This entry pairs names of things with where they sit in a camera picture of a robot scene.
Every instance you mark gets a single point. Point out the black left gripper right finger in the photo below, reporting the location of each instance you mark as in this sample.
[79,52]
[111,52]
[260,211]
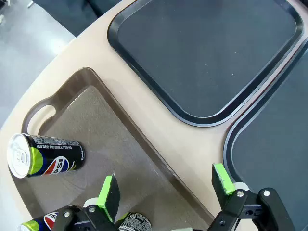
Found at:
[222,185]

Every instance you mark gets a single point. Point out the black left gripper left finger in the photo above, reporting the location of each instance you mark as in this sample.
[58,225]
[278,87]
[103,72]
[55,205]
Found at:
[109,197]

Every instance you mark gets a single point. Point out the black Pepsi can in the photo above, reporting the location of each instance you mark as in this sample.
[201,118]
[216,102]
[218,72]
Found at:
[137,222]
[57,154]
[36,225]

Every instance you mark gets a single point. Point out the black plastic tray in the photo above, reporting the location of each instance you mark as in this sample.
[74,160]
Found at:
[204,60]
[276,144]

